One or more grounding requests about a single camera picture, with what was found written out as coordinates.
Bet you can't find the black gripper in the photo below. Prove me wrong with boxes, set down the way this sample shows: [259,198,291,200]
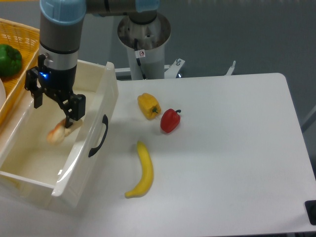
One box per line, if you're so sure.
[24,54,86,128]

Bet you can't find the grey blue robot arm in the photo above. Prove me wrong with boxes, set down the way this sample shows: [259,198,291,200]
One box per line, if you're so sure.
[25,0,160,128]

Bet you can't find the white drawer cabinet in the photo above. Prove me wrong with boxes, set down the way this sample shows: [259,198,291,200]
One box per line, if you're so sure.
[0,76,34,163]

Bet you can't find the white plastic drawer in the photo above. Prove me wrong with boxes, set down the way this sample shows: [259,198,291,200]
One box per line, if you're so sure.
[0,61,119,207]

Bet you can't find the green bell pepper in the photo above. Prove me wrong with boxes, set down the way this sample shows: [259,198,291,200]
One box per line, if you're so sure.
[0,44,22,77]

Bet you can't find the yellow woven basket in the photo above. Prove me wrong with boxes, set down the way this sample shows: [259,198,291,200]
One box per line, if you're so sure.
[0,19,40,124]

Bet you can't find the yellow bell pepper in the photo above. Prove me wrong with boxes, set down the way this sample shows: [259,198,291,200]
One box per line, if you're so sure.
[137,93,161,120]

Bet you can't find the yellow banana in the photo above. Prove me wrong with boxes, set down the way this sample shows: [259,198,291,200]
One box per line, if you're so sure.
[124,141,154,198]

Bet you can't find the red bell pepper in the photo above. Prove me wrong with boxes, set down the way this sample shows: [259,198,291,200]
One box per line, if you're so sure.
[160,109,181,133]

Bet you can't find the black object at table edge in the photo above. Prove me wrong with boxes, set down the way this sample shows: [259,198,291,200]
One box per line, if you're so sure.
[305,200,316,226]

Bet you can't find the black drawer handle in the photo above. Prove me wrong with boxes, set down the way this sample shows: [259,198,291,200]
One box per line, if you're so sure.
[88,114,109,158]

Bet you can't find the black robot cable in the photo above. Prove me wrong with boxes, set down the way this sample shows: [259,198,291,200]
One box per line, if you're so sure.
[133,38,148,80]

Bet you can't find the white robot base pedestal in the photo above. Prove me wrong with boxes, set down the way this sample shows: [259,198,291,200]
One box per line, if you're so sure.
[118,10,171,80]

